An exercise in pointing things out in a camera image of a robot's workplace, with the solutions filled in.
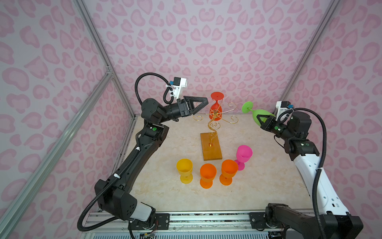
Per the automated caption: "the aluminium frame left strut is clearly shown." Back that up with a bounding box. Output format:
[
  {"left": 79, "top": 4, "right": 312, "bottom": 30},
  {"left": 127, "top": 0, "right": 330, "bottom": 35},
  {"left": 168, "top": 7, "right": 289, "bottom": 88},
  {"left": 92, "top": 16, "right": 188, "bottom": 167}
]
[{"left": 1, "top": 72, "right": 113, "bottom": 239}]

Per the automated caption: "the aluminium frame left post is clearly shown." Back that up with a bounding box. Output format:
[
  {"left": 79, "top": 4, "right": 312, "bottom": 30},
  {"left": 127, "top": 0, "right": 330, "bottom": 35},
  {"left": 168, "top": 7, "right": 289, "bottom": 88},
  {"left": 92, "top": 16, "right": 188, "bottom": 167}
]
[{"left": 73, "top": 0, "right": 136, "bottom": 119}]

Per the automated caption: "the aluminium frame post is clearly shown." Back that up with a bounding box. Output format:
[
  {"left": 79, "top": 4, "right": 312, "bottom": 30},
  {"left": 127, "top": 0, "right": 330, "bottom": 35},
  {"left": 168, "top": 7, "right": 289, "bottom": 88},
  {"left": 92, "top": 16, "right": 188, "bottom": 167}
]
[
  {"left": 278, "top": 1, "right": 341, "bottom": 101},
  {"left": 73, "top": 0, "right": 136, "bottom": 119}
]

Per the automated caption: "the orange back wine glass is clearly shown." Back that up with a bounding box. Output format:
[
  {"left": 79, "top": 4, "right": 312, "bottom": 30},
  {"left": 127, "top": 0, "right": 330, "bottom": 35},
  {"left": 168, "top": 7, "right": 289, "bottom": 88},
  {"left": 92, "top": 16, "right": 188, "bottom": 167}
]
[{"left": 200, "top": 163, "right": 217, "bottom": 189}]

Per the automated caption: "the gold wire wine glass rack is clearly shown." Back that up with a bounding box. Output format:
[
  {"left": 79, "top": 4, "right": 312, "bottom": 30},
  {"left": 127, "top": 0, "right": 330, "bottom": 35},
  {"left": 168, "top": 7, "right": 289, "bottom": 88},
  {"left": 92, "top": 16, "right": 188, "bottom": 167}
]
[{"left": 193, "top": 103, "right": 239, "bottom": 161}]

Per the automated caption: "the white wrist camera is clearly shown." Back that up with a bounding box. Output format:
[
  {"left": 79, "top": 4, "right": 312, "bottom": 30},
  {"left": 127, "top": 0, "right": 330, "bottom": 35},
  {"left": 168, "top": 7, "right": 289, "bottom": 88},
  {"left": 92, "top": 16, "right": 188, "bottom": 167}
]
[
  {"left": 167, "top": 77, "right": 188, "bottom": 100},
  {"left": 276, "top": 101, "right": 294, "bottom": 121}
]

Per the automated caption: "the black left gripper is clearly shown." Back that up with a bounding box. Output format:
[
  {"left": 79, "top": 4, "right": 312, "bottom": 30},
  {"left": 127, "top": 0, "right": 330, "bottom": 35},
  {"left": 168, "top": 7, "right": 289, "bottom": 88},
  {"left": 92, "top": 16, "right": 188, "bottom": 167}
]
[{"left": 159, "top": 100, "right": 208, "bottom": 126}]

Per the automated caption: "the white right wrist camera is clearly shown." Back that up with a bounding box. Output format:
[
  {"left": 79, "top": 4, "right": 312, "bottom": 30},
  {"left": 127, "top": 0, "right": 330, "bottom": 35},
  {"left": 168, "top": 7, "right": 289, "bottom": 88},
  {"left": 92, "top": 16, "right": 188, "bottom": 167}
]
[{"left": 276, "top": 101, "right": 294, "bottom": 121}]

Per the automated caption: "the orange wine glass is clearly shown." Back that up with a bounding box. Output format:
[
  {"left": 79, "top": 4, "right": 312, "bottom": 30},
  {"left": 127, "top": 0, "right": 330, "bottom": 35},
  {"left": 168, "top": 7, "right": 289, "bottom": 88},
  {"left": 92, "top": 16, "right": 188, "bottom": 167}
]
[
  {"left": 219, "top": 159, "right": 238, "bottom": 186},
  {"left": 200, "top": 163, "right": 217, "bottom": 189}
]

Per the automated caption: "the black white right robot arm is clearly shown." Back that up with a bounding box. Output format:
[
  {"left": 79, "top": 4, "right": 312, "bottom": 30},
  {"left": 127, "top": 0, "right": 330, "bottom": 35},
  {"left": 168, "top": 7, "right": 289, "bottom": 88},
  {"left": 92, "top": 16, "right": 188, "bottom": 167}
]
[{"left": 252, "top": 109, "right": 364, "bottom": 239}]

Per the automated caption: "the orange front wine glass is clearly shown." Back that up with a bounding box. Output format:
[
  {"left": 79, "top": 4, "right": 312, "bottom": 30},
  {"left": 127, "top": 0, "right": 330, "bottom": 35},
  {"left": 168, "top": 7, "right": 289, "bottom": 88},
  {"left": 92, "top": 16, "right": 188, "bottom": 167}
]
[{"left": 219, "top": 159, "right": 238, "bottom": 186}]

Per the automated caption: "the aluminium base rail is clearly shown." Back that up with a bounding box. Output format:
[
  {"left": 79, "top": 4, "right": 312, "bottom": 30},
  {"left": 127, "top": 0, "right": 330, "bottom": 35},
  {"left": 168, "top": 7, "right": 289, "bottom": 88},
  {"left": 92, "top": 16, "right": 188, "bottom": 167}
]
[{"left": 79, "top": 209, "right": 344, "bottom": 239}]

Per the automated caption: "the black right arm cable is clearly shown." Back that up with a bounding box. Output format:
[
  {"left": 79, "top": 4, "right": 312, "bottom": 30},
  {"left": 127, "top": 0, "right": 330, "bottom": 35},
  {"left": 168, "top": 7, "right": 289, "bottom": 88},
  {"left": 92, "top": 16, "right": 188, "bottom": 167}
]
[{"left": 277, "top": 107, "right": 328, "bottom": 239}]

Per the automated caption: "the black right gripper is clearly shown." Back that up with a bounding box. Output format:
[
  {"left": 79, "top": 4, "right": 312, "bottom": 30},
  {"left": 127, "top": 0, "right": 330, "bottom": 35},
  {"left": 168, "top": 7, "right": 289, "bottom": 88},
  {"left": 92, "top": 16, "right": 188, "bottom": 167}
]
[{"left": 256, "top": 114, "right": 295, "bottom": 141}]

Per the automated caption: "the aluminium frame right post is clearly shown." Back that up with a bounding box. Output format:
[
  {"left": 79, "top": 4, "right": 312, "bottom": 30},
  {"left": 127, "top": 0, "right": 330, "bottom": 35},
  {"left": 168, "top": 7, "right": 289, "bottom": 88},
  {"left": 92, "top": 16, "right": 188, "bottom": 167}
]
[{"left": 278, "top": 1, "right": 341, "bottom": 101}]

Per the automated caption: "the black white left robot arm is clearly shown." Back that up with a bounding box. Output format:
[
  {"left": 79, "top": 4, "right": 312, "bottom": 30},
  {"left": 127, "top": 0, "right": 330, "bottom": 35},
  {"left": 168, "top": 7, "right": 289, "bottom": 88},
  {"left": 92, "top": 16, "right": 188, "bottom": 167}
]
[{"left": 95, "top": 96, "right": 209, "bottom": 228}]

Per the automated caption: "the green wine glass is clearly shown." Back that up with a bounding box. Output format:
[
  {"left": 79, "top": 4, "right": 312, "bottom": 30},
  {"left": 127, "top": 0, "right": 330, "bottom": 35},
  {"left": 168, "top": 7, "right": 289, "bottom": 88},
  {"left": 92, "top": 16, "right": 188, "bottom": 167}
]
[{"left": 242, "top": 101, "right": 275, "bottom": 126}]

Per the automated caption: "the pink wine glass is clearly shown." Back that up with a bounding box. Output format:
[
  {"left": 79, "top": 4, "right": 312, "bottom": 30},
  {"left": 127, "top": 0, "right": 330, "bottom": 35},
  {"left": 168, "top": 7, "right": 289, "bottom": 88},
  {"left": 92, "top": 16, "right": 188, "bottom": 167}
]
[{"left": 235, "top": 145, "right": 253, "bottom": 171}]

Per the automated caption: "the red wine glass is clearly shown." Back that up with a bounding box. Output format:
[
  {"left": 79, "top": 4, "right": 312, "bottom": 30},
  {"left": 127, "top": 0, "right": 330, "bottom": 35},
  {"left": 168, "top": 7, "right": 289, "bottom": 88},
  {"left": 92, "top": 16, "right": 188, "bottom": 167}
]
[{"left": 209, "top": 92, "right": 224, "bottom": 121}]

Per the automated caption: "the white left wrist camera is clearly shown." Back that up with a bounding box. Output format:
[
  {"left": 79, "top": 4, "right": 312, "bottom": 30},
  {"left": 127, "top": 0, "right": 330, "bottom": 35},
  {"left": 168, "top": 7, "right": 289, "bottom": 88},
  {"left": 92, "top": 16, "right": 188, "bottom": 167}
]
[{"left": 167, "top": 77, "right": 188, "bottom": 100}]

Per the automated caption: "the yellow wine glass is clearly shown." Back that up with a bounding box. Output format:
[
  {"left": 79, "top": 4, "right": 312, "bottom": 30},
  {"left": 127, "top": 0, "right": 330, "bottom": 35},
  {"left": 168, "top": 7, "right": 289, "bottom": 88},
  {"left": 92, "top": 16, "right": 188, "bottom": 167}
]
[{"left": 176, "top": 158, "right": 193, "bottom": 184}]

